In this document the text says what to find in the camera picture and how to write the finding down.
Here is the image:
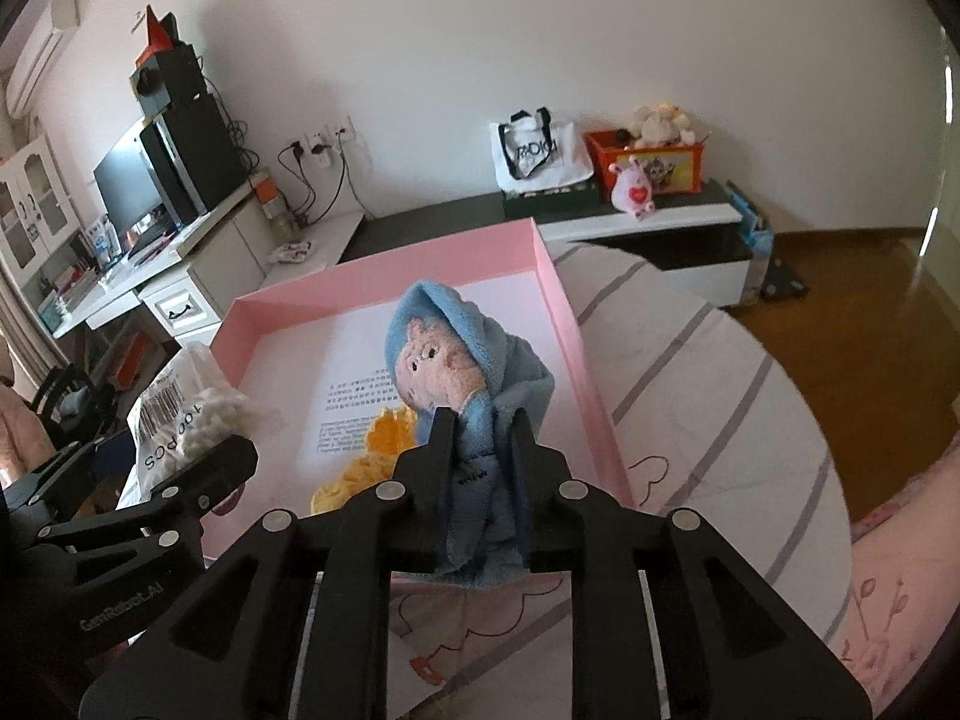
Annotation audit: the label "pink cardboard box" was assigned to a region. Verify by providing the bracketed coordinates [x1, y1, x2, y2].
[199, 217, 638, 601]

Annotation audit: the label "beige plush toy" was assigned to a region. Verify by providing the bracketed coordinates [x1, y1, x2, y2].
[619, 103, 702, 149]

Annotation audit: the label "white tote bag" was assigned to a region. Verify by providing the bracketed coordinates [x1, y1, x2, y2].
[490, 109, 597, 194]

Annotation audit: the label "orange storage box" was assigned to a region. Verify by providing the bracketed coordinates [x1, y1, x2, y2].
[583, 127, 710, 196]

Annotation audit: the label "black floor scale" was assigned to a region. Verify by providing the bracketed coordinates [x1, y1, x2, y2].
[760, 256, 811, 302]

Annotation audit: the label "black power cable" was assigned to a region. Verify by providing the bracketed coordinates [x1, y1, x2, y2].
[277, 139, 368, 230]

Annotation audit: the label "white door frame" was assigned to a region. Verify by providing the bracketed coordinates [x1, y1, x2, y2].
[919, 15, 960, 256]

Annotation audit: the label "black box with round dial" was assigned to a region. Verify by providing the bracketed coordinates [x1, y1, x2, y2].
[129, 41, 207, 117]

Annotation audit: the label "clear cotton swab bag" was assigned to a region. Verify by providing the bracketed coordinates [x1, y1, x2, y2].
[124, 341, 263, 511]

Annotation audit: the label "low black white cabinet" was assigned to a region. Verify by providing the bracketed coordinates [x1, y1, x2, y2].
[281, 180, 755, 308]

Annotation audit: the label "black computer tower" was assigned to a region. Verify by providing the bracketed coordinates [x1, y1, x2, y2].
[139, 94, 248, 230]

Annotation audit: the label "blue white desk box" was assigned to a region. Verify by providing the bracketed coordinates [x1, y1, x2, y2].
[86, 214, 125, 263]

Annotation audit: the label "black keyboard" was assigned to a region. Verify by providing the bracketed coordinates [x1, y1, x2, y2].
[127, 217, 181, 256]

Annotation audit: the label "white desk with drawers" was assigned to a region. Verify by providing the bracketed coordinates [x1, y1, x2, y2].
[45, 180, 275, 361]

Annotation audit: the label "blue hooded monkey doll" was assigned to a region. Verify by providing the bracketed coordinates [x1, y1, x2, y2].
[382, 279, 560, 590]

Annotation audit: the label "white hutch cabinet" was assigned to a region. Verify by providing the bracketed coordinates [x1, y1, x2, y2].
[0, 131, 83, 293]

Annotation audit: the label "white wall sockets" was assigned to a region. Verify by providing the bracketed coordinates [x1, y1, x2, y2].
[289, 116, 355, 166]

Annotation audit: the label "orange capped bottle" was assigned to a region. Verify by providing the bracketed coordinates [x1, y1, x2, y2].
[251, 172, 293, 237]

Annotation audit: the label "stack of books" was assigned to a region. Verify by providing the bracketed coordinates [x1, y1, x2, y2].
[37, 262, 102, 331]

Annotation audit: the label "yellow crochet toy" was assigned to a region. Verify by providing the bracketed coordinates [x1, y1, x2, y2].
[310, 405, 421, 515]

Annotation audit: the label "pale pink floral quilt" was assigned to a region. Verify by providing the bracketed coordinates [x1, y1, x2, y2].
[840, 450, 960, 698]

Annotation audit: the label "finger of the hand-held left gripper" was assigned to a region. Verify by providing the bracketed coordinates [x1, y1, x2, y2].
[34, 435, 260, 563]
[0, 442, 132, 533]

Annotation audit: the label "white striped quilt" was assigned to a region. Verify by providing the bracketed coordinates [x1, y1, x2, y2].
[202, 240, 852, 720]

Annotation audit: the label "pink padded coat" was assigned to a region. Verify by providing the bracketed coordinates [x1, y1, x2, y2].
[0, 345, 31, 481]

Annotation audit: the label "light blue boxes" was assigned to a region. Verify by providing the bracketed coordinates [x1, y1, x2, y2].
[724, 180, 775, 282]

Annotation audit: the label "black computer monitor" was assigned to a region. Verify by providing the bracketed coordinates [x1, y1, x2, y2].
[92, 118, 170, 237]

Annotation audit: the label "dark green flat box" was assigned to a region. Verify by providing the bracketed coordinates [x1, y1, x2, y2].
[501, 181, 601, 220]

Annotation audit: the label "white air conditioner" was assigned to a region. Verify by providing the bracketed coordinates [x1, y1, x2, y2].
[4, 0, 80, 117]

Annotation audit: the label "pink heart plush toy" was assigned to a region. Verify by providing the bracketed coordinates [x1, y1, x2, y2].
[611, 155, 661, 220]

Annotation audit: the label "red triangular stand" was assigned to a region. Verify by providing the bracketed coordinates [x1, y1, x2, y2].
[135, 6, 181, 65]

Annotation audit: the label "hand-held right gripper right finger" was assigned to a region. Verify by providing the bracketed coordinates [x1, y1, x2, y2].
[510, 412, 875, 720]

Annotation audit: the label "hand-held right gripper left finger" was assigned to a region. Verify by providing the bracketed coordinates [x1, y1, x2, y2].
[79, 406, 458, 720]

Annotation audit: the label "black office chair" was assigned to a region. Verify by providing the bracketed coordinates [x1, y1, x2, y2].
[30, 364, 121, 458]

